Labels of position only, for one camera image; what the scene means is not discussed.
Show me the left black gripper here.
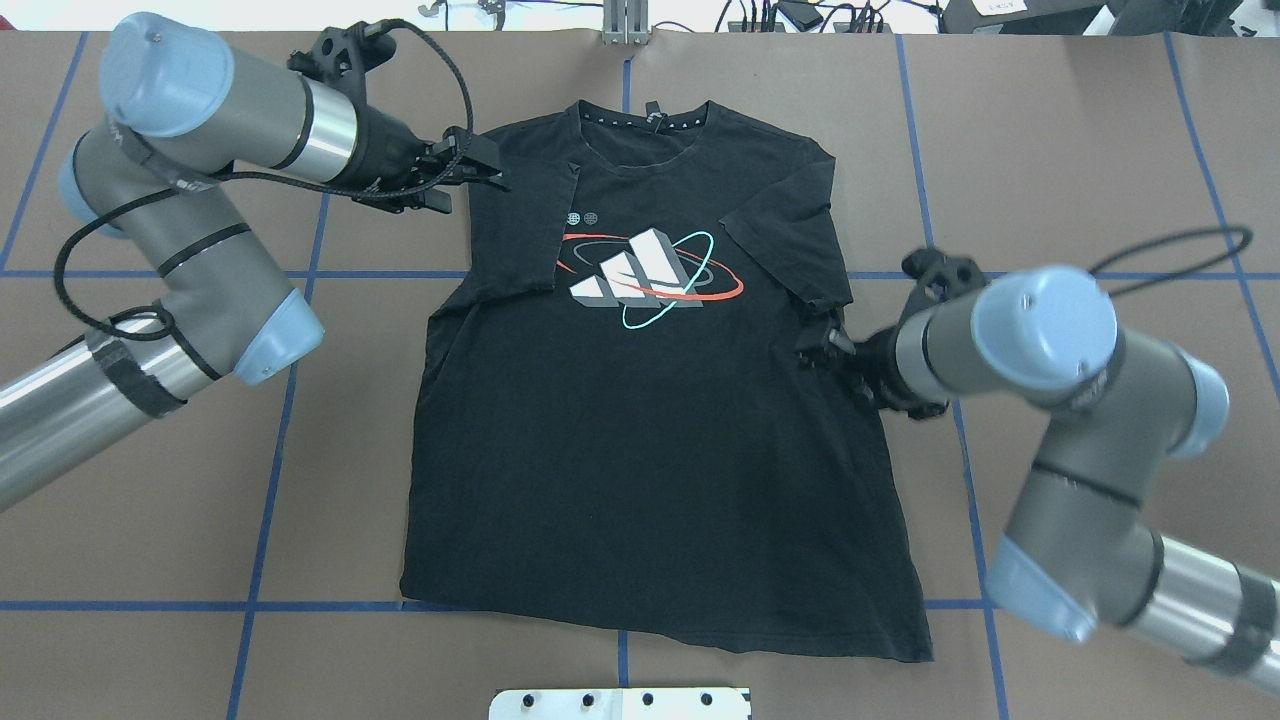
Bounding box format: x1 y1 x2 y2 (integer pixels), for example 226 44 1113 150
349 105 509 213

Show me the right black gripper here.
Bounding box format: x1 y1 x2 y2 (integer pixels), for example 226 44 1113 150
795 311 951 419

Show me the black printed t-shirt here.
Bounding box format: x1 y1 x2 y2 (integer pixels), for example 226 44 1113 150
399 101 933 664

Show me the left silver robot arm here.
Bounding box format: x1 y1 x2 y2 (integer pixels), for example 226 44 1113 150
1 12 508 509

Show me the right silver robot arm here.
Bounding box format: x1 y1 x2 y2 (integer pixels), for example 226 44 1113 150
796 258 1277 693

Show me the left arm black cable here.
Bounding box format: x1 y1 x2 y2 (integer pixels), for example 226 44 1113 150
52 18 476 341

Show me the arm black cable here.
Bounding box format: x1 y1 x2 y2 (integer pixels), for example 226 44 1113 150
1088 225 1254 299
52 18 476 341

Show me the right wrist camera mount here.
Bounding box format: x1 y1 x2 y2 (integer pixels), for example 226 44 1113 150
901 247 991 305

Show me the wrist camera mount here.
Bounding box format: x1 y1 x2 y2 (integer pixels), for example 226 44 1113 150
285 20 398 102
901 247 991 305

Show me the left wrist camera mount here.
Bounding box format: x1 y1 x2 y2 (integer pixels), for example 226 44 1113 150
285 20 398 102

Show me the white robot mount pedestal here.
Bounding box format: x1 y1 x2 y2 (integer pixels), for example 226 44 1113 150
488 685 754 719

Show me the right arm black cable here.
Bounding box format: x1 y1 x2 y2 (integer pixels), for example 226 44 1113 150
1088 225 1254 299

